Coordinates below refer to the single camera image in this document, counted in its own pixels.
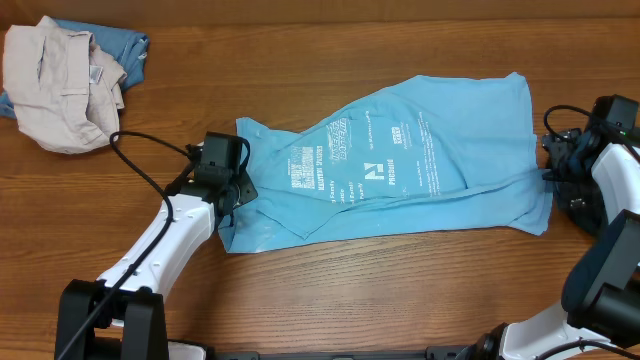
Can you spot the black folded garment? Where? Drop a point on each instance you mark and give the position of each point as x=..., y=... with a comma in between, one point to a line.
x=583, y=203

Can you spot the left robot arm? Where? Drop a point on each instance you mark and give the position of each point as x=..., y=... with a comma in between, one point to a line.
x=121, y=314

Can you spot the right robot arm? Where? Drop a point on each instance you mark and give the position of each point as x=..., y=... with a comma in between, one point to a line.
x=594, y=173

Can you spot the blue denim jeans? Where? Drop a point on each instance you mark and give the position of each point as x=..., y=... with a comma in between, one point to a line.
x=129, y=49

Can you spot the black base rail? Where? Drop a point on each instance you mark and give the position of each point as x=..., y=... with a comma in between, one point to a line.
x=340, y=355

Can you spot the light blue printed t-shirt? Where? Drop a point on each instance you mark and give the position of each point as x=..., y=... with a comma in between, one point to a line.
x=427, y=154

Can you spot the beige pants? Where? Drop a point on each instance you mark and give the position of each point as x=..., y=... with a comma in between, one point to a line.
x=65, y=89

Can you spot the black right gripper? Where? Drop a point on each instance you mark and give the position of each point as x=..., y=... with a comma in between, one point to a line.
x=558, y=163

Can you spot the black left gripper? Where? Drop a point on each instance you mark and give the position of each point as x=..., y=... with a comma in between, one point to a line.
x=247, y=188

